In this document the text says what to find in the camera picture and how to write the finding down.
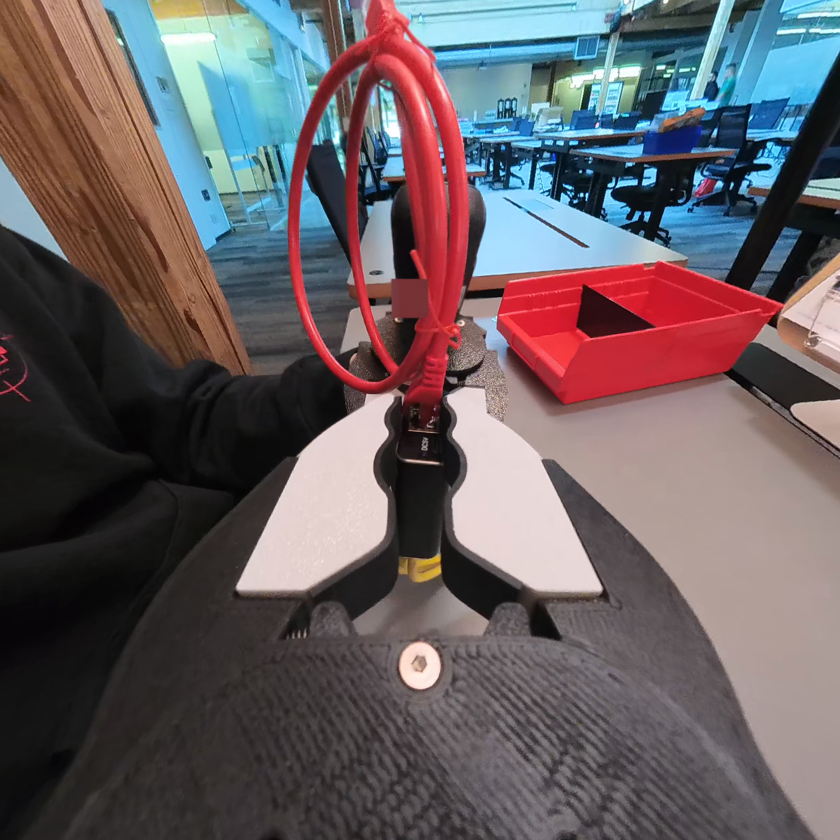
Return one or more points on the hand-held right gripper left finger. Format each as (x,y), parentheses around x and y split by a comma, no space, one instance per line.
(321,518)

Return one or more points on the wooden pillar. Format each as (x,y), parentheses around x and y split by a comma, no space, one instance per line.
(98,197)

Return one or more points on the black framed picture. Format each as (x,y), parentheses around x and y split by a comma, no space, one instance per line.
(134,72)

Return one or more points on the black network switch box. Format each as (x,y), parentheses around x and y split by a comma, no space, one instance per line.
(420,499)

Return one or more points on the red plastic bin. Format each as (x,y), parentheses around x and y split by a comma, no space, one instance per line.
(656,367)

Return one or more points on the person's torso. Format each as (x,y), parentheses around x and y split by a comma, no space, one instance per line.
(65,459)

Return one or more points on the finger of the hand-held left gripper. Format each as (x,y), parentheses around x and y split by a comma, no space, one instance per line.
(474,397)

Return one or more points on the blue storage bin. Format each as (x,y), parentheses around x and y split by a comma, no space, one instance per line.
(673,141)

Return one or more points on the black office chair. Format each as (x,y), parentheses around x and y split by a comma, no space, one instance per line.
(732,151)
(334,190)

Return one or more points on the black bin divider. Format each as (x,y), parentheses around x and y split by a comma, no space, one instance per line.
(610,315)

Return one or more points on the person's left forearm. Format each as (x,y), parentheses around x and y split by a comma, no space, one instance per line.
(262,420)

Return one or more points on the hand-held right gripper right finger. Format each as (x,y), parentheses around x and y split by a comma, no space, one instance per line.
(518,518)

